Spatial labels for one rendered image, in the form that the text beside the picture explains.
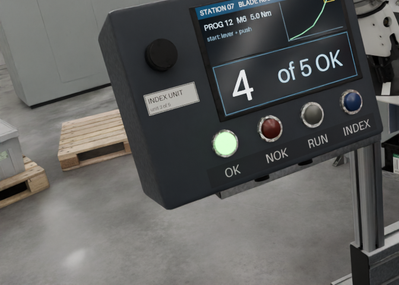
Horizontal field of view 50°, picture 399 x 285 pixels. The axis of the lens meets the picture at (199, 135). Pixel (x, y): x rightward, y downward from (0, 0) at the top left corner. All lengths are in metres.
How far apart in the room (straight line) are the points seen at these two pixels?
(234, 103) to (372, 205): 0.30
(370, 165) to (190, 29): 0.32
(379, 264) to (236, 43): 0.41
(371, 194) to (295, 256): 1.48
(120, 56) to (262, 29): 0.14
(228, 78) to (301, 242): 1.80
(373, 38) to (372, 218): 0.44
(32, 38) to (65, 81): 0.70
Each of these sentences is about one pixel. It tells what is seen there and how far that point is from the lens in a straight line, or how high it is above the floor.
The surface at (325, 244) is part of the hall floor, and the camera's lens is 2.16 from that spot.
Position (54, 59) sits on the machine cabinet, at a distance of 6.26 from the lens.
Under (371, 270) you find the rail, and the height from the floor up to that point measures 0.83.
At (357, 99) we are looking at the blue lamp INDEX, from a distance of 0.48.
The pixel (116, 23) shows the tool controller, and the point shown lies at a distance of 0.40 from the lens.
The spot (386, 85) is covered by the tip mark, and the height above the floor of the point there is 0.97.
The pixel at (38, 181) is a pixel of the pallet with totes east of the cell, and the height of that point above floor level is 0.08.
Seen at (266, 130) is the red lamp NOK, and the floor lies 1.12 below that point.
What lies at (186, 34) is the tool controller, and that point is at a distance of 0.41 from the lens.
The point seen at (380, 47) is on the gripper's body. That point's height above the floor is 1.07.
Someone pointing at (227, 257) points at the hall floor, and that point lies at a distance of 2.14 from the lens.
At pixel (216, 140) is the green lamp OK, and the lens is 0.41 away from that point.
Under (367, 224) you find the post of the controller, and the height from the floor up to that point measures 0.91.
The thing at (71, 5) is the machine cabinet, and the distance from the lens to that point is 6.31.
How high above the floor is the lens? 1.27
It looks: 20 degrees down
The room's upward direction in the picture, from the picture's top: 11 degrees counter-clockwise
